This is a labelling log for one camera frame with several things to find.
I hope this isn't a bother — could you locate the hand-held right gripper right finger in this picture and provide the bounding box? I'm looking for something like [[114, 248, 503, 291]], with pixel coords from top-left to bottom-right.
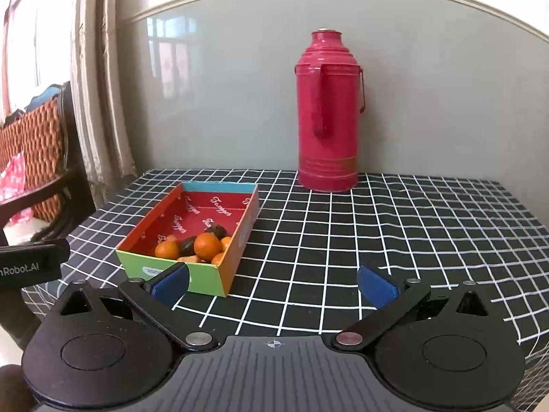
[[335, 264, 492, 348]]

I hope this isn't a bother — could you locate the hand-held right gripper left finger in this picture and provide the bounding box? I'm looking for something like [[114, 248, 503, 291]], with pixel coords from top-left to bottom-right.
[[58, 262, 217, 350]]

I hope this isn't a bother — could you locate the colourful cardboard box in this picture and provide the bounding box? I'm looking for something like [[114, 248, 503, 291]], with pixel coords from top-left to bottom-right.
[[116, 181, 260, 298]]

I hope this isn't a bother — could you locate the black checked tablecloth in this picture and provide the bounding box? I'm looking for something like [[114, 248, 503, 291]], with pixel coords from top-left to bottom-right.
[[21, 168, 549, 412]]

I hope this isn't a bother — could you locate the red white plastic bag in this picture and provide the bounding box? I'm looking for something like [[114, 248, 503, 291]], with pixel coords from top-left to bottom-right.
[[0, 154, 34, 225]]

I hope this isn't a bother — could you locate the dark wooden chair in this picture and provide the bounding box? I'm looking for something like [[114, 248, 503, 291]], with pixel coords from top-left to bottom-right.
[[0, 81, 97, 245]]

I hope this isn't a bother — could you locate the orange woven cushion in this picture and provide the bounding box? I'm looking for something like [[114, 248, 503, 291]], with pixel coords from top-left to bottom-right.
[[0, 99, 65, 220]]

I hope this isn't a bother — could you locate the red thermos flask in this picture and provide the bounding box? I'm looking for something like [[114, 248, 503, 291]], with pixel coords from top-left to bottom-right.
[[294, 28, 366, 192]]

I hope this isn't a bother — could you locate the beige curtain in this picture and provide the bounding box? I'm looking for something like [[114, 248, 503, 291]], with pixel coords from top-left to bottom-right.
[[71, 0, 138, 211]]

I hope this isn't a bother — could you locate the window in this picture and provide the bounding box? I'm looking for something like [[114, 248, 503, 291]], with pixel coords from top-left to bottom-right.
[[0, 0, 80, 116]]

